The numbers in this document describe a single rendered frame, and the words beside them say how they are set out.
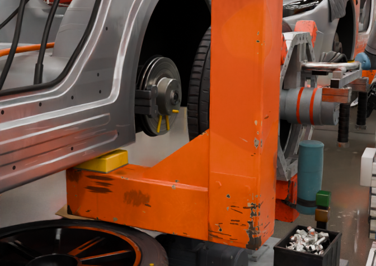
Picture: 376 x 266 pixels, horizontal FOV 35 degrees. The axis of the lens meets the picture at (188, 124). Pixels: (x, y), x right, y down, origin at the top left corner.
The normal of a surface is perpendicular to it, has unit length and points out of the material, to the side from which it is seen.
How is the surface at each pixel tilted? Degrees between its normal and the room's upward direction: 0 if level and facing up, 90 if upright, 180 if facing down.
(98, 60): 90
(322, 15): 88
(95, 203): 90
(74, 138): 90
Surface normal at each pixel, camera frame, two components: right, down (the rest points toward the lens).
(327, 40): 0.61, 0.26
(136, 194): -0.44, 0.17
